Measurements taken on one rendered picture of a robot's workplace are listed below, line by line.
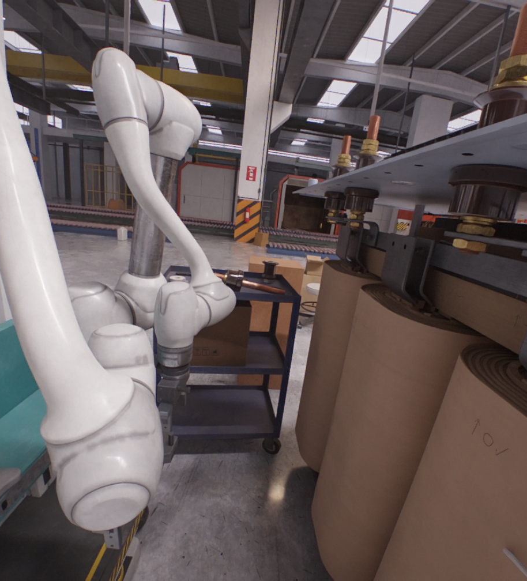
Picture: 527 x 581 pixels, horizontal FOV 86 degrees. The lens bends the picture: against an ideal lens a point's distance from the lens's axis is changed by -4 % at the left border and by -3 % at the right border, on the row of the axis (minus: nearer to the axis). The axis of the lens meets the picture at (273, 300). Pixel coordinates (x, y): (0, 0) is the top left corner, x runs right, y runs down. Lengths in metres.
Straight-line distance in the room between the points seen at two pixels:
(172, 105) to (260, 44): 11.15
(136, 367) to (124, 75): 0.65
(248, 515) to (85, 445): 1.24
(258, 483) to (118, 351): 1.28
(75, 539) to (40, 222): 0.94
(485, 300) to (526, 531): 0.38
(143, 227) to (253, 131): 10.33
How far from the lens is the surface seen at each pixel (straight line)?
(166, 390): 0.81
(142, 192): 0.79
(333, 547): 1.15
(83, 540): 1.17
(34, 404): 0.98
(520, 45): 0.60
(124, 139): 0.81
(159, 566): 1.45
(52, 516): 1.24
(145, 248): 1.00
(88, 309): 0.93
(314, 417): 1.33
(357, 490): 0.94
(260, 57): 11.89
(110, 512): 0.37
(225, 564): 1.44
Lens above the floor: 1.26
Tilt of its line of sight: 17 degrees down
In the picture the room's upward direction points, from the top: 7 degrees clockwise
